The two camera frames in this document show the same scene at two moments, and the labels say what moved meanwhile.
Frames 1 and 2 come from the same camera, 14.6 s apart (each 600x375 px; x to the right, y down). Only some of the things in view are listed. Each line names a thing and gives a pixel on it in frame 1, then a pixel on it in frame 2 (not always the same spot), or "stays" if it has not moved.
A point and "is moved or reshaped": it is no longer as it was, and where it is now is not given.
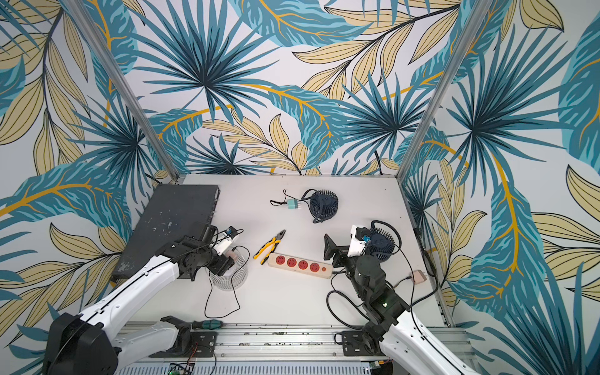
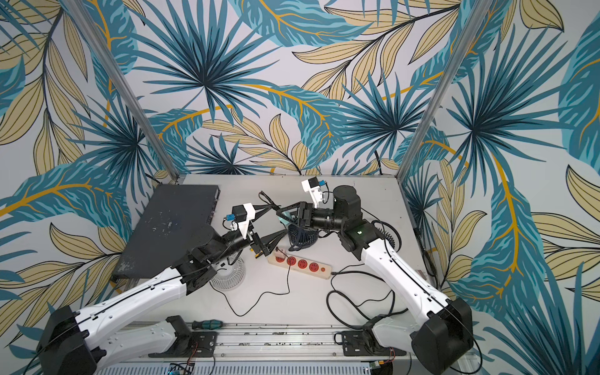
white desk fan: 236,276 stays
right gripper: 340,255 -> 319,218
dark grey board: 174,212 stays
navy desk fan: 323,205 is moved or reshaped
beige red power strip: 303,265 stays
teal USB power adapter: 292,204 is moved or reshaped
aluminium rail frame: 286,349 stays
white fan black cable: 232,287 -> 283,292
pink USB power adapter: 232,255 is moved or reshaped
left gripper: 223,264 -> 262,243
